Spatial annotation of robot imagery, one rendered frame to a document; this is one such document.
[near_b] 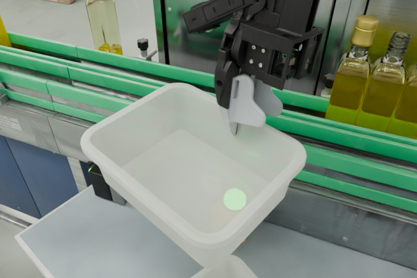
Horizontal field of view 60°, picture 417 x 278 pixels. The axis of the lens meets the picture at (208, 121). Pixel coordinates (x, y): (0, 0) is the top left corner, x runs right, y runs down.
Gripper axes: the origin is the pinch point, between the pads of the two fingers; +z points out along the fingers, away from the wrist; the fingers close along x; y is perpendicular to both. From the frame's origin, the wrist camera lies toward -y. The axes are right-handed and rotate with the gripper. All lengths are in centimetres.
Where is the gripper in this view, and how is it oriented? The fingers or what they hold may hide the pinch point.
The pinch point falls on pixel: (232, 122)
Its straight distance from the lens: 46.6
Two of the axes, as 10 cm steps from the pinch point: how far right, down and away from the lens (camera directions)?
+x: 6.4, -3.4, 6.9
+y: 7.6, 4.1, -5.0
